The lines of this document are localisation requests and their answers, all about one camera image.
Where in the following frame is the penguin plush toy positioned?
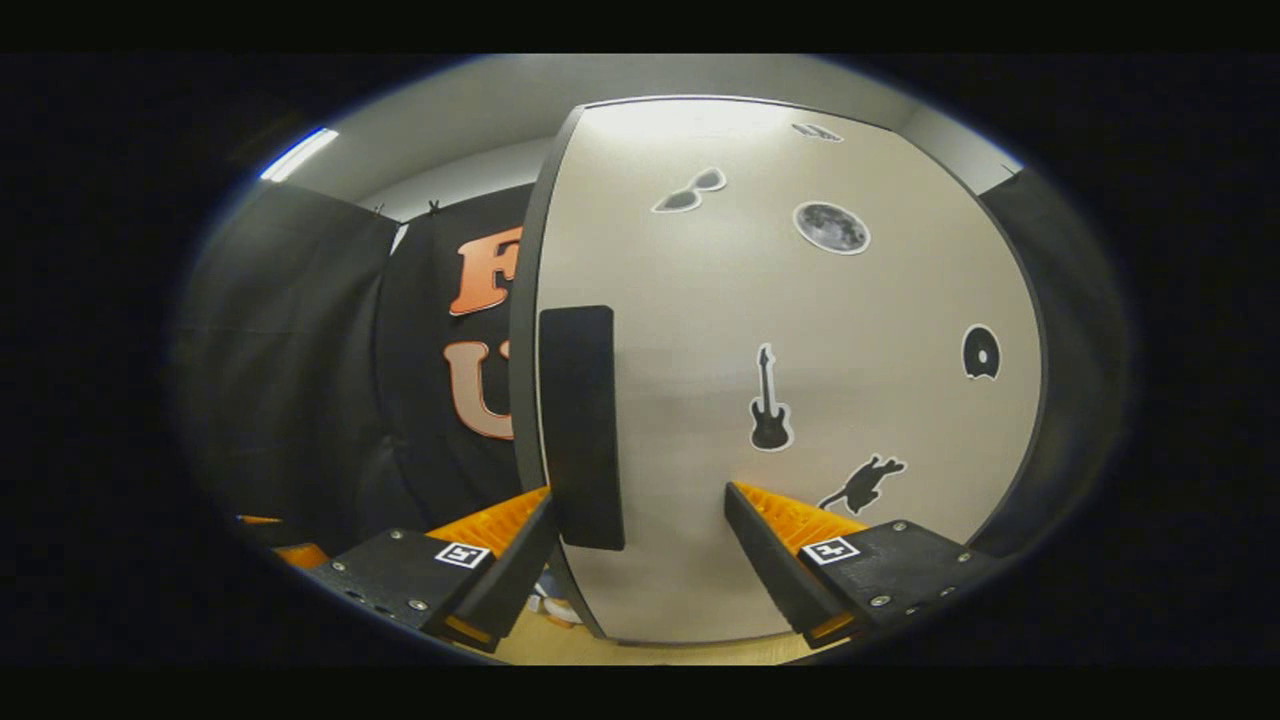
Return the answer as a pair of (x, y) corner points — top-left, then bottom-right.
(528, 568), (583, 629)

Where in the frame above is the ceiling light strip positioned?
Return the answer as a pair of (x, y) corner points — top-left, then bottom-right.
(260, 127), (341, 183)

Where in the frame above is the black door handle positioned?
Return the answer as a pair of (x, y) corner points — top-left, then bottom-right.
(538, 305), (627, 552)

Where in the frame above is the grey cabinet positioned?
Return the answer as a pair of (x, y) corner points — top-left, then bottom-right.
(508, 95), (1049, 649)

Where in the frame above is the black backdrop cloth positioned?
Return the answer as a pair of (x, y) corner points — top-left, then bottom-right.
(172, 165), (1131, 561)

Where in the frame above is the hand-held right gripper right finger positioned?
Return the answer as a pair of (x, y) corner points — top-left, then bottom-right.
(725, 482), (1001, 649)

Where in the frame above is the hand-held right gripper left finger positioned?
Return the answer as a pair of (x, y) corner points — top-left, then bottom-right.
(305, 485), (556, 656)

